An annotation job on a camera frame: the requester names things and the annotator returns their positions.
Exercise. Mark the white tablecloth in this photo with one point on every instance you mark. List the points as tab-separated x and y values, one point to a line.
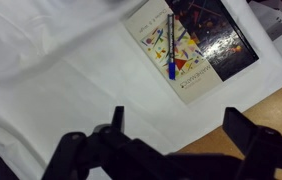
66	64

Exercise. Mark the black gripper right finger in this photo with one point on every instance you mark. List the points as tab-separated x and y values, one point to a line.
260	145

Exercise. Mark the grey pen with blue cap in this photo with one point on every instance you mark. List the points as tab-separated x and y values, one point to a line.
171	65

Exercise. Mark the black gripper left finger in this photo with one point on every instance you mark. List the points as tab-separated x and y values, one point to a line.
76	154

